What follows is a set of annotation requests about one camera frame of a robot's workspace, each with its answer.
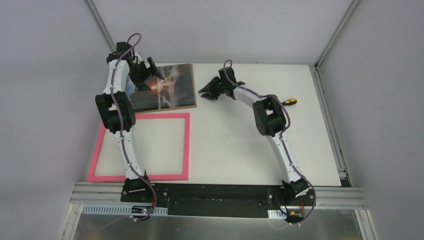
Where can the brown frame backing board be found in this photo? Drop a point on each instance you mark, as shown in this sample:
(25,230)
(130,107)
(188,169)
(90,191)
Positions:
(194,89)

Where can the pink photo frame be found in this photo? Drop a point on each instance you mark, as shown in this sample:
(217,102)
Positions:
(157,145)

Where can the left white cable duct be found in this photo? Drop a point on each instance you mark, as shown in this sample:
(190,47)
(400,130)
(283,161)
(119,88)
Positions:
(116,209)

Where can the sunset landscape photo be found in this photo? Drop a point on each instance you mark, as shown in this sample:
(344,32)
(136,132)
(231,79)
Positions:
(172,86)

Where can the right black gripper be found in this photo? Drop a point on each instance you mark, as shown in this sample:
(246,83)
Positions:
(215,87)

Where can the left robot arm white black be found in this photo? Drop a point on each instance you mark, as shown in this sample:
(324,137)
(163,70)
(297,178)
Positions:
(117,114)

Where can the black screwdriver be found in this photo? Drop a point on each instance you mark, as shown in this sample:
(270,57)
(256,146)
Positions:
(289,102)

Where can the white cable duct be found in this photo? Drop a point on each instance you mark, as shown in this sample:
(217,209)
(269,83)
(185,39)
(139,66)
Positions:
(277,214)
(116,209)

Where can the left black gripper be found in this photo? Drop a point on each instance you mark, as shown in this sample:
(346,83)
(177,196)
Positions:
(148,71)

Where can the right white cable duct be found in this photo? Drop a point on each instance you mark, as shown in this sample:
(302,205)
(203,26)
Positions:
(277,214)

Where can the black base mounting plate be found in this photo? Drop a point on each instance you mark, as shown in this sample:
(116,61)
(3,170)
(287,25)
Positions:
(218,200)

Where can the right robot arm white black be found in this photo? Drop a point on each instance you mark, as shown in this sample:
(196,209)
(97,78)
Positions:
(271,121)

